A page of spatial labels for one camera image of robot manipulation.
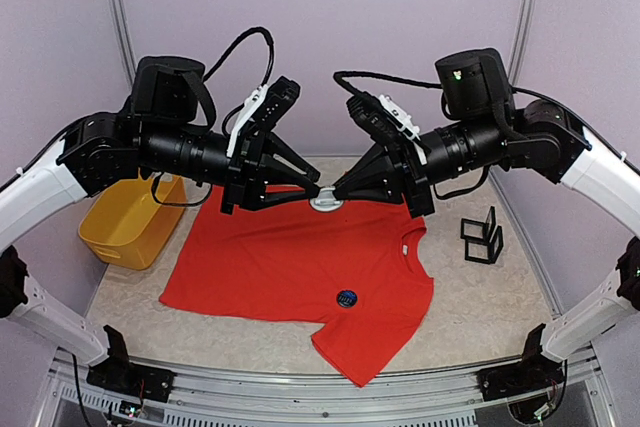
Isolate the right aluminium frame post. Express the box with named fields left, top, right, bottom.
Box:
left=508, top=0, right=536, bottom=85

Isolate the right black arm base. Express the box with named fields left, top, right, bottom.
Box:
left=477, top=324, right=566, bottom=401

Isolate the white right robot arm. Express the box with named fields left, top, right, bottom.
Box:
left=333, top=48, right=639, bottom=232

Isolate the front black display box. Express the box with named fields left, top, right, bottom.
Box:
left=464, top=226, right=504, bottom=265

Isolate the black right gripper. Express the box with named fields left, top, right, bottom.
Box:
left=332, top=109, right=512, bottom=217

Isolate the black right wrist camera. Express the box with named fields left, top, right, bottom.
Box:
left=333, top=71, right=440, bottom=166

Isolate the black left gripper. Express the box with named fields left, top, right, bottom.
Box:
left=138, top=119, right=321, bottom=214

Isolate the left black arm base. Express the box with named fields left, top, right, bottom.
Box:
left=87, top=325, right=175, bottom=403

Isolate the yellow plastic basket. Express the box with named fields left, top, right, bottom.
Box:
left=78, top=175, right=186, bottom=270

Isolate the aluminium front rail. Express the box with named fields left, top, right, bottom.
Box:
left=34, top=341, right=616, bottom=427

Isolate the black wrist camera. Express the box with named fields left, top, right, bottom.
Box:
left=333, top=71, right=440, bottom=166
left=226, top=76, right=301, bottom=158

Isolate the rear black display box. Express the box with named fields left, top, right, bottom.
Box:
left=460, top=206, right=497, bottom=242

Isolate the blue brooch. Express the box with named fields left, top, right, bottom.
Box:
left=309, top=186, right=344, bottom=213

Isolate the left aluminium frame post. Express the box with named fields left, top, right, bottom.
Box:
left=108, top=0, right=136, bottom=84

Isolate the red t-shirt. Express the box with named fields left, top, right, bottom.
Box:
left=160, top=189, right=435, bottom=387

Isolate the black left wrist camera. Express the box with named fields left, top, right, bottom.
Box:
left=226, top=76, right=301, bottom=158

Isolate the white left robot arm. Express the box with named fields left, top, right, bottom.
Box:
left=1, top=56, right=319, bottom=392

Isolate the white round brooch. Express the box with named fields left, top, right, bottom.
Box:
left=336, top=290, right=358, bottom=309

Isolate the black display box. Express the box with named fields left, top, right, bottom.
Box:
left=460, top=206, right=497, bottom=242
left=464, top=226, right=504, bottom=265

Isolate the aluminium frame post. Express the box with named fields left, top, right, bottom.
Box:
left=108, top=0, right=136, bottom=84
left=508, top=0, right=536, bottom=85

